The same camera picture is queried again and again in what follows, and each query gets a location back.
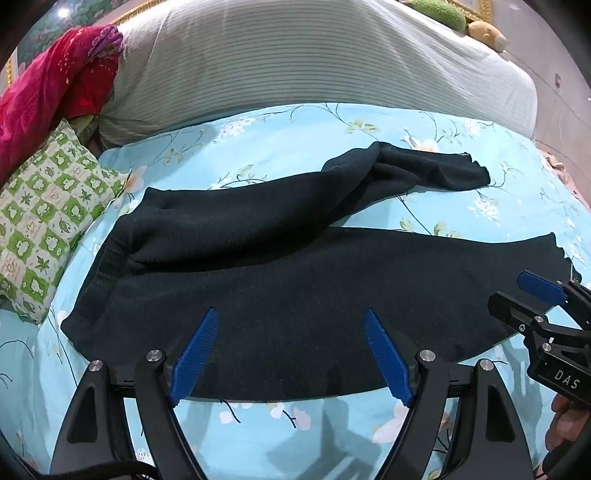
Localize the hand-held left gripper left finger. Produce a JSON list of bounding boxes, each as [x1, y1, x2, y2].
[[50, 307, 220, 480]]

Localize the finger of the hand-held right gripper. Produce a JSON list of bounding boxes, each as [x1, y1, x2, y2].
[[488, 291, 555, 334], [517, 270, 591, 330]]

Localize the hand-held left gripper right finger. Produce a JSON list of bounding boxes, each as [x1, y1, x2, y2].
[[364, 308, 541, 480]]

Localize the black pants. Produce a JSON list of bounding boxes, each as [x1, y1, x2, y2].
[[60, 141, 575, 402]]

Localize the person's right hand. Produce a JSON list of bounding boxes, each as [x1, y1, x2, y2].
[[547, 394, 591, 455]]

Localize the pink patterned cloth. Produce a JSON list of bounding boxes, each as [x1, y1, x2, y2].
[[542, 151, 591, 208]]

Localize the green checked pillow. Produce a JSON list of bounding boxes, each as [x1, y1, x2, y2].
[[0, 117, 129, 326]]

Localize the blue floral bedsheet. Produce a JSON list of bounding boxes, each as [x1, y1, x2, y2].
[[0, 102, 591, 480]]

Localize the yellow plush toy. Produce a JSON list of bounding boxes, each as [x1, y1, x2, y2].
[[467, 19, 509, 51]]

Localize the green plush toy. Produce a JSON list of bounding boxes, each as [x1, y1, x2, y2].
[[406, 0, 468, 32]]

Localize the red embroidered cloth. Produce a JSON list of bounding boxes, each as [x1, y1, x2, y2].
[[0, 24, 125, 183]]

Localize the grey striped bolster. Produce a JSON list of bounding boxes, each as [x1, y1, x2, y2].
[[95, 0, 540, 149]]

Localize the black cable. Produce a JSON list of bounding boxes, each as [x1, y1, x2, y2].
[[44, 459, 160, 480]]

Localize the gold picture frame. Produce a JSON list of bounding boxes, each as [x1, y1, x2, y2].
[[450, 0, 494, 23], [8, 8, 141, 88]]

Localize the landscape wall poster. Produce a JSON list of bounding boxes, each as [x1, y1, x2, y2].
[[16, 0, 100, 56]]

